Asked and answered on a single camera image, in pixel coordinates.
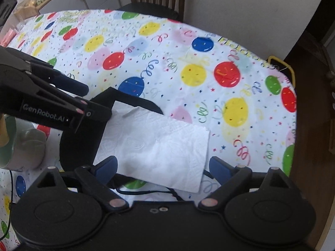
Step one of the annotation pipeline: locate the wooden chair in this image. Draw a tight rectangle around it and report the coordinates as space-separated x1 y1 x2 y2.
118 0 187 22

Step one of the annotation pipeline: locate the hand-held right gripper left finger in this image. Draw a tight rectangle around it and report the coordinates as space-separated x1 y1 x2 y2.
37 155 130 211

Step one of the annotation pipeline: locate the white paper tissue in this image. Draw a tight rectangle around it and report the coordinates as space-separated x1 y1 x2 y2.
93 101 210 192

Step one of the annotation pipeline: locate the black cable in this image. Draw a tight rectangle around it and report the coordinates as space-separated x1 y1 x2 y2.
0 169 15 241

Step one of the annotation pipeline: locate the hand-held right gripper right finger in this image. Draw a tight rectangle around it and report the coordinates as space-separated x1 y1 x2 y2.
197 156 291 211

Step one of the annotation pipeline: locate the balloon print tablecloth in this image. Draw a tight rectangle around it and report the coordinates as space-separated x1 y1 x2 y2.
0 9 297 251

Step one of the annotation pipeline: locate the plastic bag of snacks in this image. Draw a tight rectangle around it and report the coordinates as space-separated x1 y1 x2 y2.
13 0 44 19

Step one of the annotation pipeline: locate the black eye mask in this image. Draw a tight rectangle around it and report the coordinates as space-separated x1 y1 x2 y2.
60 87 213 202

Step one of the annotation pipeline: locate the pale green cup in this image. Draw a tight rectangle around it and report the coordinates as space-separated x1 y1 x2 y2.
0 115 47 172

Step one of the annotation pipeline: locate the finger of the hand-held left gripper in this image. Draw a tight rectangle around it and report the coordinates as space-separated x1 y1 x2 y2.
0 65 113 134
0 46 89 98

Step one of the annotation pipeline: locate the yellow handled basket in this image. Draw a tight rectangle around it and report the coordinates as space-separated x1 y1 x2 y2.
267 55 297 89

